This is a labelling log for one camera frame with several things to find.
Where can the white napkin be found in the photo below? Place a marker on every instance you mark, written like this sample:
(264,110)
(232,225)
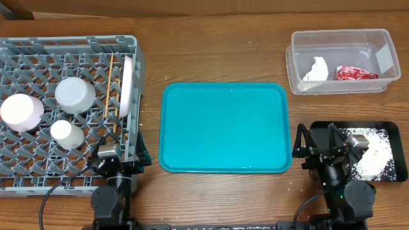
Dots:
(318,72)

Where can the clear plastic bin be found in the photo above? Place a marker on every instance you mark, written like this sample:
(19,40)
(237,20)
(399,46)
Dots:
(369,49)

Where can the teal serving tray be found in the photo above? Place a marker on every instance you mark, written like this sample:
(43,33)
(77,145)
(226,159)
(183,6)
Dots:
(225,127)

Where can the white paper cup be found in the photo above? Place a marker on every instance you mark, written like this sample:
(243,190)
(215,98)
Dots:
(67,135)

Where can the grey dishwasher rack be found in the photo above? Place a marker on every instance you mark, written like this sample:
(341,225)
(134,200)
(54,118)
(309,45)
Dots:
(32,163)

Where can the red sauce packet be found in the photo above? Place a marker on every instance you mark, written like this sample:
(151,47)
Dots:
(346,73)

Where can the black plastic tray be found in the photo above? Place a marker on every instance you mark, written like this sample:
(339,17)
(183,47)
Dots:
(395,141)

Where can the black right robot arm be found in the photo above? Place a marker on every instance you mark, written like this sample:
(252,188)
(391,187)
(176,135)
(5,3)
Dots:
(349,202)

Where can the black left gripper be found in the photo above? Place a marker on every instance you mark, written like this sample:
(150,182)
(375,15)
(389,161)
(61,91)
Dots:
(143,153)

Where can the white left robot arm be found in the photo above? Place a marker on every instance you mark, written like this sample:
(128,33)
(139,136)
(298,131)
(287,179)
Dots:
(112,202)

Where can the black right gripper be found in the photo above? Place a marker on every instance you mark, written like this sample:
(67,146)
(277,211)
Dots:
(321,153)

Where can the grey plastic bowl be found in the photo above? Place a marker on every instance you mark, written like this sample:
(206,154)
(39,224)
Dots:
(74,95)

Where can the large white plate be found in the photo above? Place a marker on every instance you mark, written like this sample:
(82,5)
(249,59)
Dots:
(126,87)

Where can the small pink bowl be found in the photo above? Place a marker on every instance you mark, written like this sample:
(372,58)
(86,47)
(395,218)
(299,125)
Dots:
(22,112)

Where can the pile of white rice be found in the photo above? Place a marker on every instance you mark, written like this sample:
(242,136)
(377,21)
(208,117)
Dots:
(377,163)

